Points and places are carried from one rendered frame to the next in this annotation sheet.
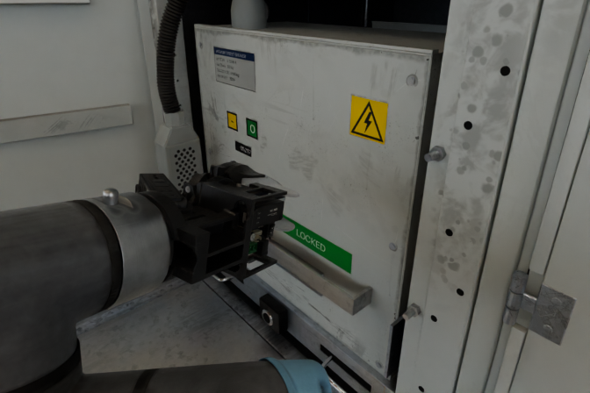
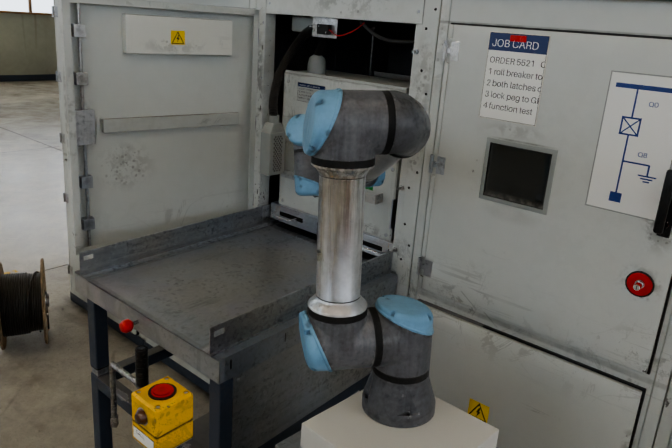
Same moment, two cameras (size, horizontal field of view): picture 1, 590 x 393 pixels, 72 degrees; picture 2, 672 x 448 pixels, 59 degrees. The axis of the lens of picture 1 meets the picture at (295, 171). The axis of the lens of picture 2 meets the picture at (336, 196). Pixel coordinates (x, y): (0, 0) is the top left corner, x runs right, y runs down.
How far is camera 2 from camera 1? 1.29 m
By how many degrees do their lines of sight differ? 12
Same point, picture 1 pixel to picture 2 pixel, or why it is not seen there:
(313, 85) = not seen: hidden behind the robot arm
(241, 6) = (315, 63)
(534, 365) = (437, 185)
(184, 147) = (278, 135)
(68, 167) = (201, 147)
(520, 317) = (433, 171)
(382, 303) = (387, 200)
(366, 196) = not seen: hidden behind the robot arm
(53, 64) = (206, 86)
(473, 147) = not seen: hidden behind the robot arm
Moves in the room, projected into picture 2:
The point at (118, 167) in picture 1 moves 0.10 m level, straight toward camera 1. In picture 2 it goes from (225, 151) to (237, 157)
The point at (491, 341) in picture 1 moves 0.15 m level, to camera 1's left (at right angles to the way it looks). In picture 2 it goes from (427, 188) to (375, 186)
